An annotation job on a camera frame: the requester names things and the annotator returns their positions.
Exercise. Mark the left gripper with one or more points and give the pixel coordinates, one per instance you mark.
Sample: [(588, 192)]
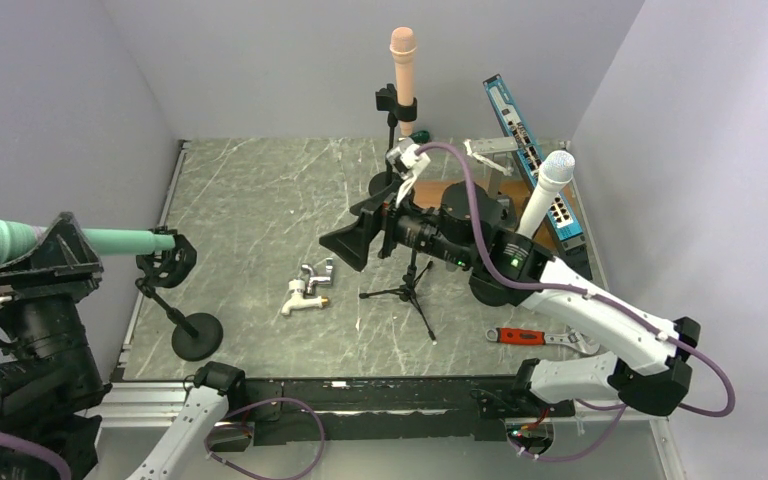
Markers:
[(61, 261)]

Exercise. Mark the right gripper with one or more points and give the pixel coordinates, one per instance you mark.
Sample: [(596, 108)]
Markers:
[(352, 243)]

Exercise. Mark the mint green microphone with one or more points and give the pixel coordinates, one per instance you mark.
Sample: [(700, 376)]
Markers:
[(16, 239)]

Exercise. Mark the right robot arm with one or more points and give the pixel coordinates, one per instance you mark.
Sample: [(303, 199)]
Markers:
[(645, 365)]

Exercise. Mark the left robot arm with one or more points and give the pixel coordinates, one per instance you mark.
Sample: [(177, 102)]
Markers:
[(49, 381)]

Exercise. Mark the black round base clip stand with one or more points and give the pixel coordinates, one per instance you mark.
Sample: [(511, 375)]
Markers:
[(387, 101)]

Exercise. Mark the white microphone silver grille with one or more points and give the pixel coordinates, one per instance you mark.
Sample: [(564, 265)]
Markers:
[(554, 173)]

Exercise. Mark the wooden board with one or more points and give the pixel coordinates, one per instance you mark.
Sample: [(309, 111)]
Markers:
[(429, 194)]

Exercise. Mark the white and chrome faucet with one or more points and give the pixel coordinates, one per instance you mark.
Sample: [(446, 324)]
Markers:
[(302, 289)]

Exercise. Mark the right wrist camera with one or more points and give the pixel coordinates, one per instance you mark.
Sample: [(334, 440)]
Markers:
[(408, 163)]

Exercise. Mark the black tripod shock mount stand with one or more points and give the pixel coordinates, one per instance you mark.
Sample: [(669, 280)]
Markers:
[(406, 291)]

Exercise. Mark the green handled screwdriver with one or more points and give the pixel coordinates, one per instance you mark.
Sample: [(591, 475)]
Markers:
[(421, 137)]

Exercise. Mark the metal bracket on post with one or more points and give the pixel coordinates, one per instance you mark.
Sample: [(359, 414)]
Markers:
[(495, 154)]

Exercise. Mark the red handled adjustable wrench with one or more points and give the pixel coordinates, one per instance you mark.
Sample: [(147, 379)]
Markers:
[(524, 337)]

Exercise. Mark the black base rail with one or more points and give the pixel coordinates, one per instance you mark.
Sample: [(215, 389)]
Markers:
[(387, 408)]

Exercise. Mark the blue network switch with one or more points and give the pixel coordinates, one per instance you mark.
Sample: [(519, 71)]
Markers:
[(560, 221)]

